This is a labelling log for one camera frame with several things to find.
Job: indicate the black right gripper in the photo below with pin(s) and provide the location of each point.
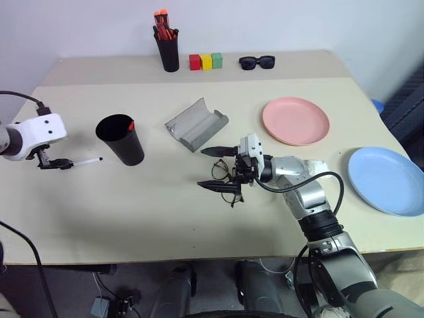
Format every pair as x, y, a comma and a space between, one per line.
244, 168

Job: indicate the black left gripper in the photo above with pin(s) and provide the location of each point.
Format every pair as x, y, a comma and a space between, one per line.
43, 157

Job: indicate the tortoiseshell round glasses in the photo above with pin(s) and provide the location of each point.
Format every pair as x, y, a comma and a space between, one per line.
219, 169

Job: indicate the white marker with black cap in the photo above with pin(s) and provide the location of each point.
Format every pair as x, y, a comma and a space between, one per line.
86, 161

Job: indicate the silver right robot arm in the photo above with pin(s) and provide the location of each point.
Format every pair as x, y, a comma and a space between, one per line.
314, 198

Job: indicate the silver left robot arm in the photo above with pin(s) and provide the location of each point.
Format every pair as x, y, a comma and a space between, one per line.
15, 143

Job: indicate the grey open glasses case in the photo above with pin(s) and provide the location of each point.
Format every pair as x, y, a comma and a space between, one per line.
195, 127

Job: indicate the wide black cup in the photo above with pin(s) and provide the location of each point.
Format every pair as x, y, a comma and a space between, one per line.
130, 149

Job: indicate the pink plate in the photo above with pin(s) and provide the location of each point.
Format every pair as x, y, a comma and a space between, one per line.
295, 119

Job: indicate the yellow block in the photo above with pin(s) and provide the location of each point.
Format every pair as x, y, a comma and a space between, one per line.
206, 62

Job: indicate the green block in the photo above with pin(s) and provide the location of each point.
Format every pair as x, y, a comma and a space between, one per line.
217, 60

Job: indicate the red block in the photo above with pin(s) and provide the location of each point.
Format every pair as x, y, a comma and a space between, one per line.
195, 63

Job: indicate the black sunglasses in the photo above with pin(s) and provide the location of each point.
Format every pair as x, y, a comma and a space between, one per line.
247, 63

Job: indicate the tall black pen holder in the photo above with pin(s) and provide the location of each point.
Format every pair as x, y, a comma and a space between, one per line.
169, 56

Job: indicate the dark grey rounded shape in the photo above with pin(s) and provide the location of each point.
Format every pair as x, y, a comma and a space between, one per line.
175, 291

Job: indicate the red marker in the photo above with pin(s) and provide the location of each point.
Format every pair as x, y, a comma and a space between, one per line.
167, 34

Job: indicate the small grey box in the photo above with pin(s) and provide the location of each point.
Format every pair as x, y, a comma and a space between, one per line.
100, 307

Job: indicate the black floor device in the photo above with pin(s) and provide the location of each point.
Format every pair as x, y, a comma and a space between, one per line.
126, 303

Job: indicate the blue plate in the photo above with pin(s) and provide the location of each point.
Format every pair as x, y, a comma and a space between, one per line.
384, 179

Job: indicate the blue round object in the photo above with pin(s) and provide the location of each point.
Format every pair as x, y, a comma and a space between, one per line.
377, 106

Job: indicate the dark ribbed panel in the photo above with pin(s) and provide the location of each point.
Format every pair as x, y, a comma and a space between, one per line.
407, 106

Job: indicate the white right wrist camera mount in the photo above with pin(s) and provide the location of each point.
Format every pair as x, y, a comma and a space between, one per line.
251, 144

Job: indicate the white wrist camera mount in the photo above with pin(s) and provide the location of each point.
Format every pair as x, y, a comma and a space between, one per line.
251, 144
39, 127

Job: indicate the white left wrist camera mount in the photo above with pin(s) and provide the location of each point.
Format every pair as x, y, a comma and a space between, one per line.
39, 127

